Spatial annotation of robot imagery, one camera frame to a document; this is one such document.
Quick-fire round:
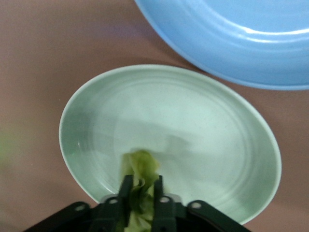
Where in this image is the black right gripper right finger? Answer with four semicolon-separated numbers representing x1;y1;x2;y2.
151;175;178;232

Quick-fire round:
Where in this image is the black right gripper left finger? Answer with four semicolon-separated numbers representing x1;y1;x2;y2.
90;174;135;232

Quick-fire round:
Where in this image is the pale green round plate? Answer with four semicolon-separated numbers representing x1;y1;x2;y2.
58;64;282;225

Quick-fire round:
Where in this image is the brown table cover mat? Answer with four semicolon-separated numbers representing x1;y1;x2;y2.
0;0;309;232

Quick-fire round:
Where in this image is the green lettuce leaf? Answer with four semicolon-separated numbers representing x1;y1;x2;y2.
115;149;162;232

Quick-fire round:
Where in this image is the blue round plate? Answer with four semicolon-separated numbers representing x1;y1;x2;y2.
134;0;309;90

